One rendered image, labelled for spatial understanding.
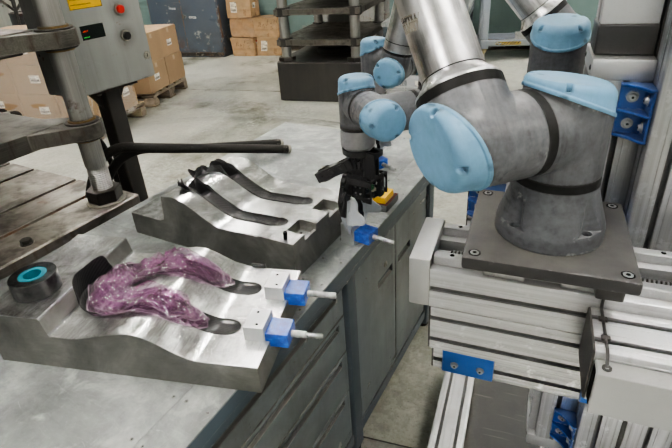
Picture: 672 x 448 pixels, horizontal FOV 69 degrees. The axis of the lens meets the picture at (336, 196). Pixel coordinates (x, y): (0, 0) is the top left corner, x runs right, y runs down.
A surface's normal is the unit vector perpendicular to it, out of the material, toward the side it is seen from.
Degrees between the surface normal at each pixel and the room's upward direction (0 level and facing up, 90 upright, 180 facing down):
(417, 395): 0
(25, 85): 91
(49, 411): 0
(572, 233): 72
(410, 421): 0
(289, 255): 90
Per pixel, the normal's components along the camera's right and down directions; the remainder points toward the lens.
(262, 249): -0.48, 0.43
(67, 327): -0.06, -0.89
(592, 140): 0.34, 0.41
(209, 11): -0.27, 0.45
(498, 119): 0.22, -0.24
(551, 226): -0.39, 0.15
